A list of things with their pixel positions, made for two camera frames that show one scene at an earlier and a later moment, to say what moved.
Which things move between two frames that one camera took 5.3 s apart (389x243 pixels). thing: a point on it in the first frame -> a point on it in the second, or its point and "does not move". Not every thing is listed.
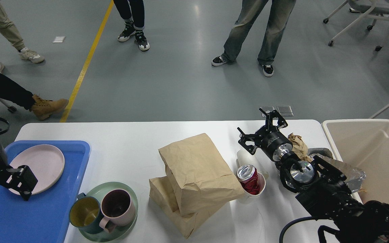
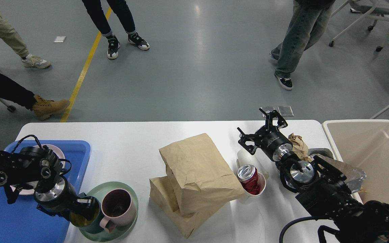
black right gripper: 274,143 does not move
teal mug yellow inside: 85,213 does not move
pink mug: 118,207 does not move
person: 133,12 -> 121,9
